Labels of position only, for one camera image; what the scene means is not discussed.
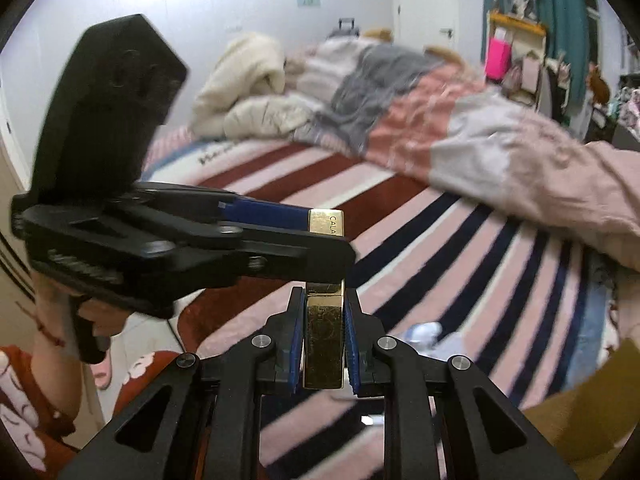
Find person's left hand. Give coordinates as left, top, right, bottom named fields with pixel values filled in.
left=32, top=272, right=131, bottom=364

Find white door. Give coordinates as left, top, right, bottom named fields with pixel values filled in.
left=393, top=0, right=485, bottom=66

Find pink grey patchwork quilt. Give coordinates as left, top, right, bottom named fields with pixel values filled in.
left=285, top=37, right=639, bottom=269

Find brown cardboard box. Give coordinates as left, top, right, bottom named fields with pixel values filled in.
left=524, top=339, right=639, bottom=479

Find gold rectangular box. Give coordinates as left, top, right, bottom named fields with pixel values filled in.
left=302, top=208, right=346, bottom=391

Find yellow white shelf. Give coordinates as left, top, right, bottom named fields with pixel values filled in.
left=485, top=10, right=548, bottom=107

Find bright pink bag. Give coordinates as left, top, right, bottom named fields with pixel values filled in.
left=485, top=37, right=511, bottom=80

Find teal curtain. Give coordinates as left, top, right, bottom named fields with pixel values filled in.
left=484, top=0, right=590, bottom=114

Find black suitcase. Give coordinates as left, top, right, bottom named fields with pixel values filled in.
left=329, top=18, right=360, bottom=38

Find cream fluffy blanket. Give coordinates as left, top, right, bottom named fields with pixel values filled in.
left=189, top=32, right=312, bottom=140

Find brown plush toy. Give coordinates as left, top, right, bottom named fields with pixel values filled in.
left=586, top=62, right=611, bottom=106

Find striped plush blanket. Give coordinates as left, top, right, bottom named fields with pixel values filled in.
left=142, top=128, right=617, bottom=479

